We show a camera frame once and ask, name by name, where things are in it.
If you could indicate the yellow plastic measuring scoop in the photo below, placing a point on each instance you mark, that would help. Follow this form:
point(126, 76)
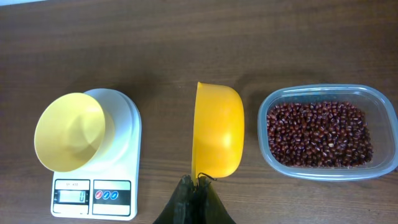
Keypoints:
point(218, 131)

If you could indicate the pale yellow plastic bowl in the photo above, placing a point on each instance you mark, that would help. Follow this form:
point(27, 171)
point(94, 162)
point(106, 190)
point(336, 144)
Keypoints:
point(72, 132)

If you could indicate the red adzuki beans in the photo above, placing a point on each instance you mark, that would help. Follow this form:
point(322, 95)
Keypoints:
point(326, 134)

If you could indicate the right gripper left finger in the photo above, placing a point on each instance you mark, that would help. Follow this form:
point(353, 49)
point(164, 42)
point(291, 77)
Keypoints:
point(180, 209)

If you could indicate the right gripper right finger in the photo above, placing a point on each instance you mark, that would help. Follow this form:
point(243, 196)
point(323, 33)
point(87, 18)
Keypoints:
point(209, 207)

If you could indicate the white digital kitchen scale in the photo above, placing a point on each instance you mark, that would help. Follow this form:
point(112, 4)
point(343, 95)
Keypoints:
point(107, 188)

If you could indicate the clear plastic food container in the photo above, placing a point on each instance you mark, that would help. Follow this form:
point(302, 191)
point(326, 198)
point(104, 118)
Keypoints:
point(380, 116)

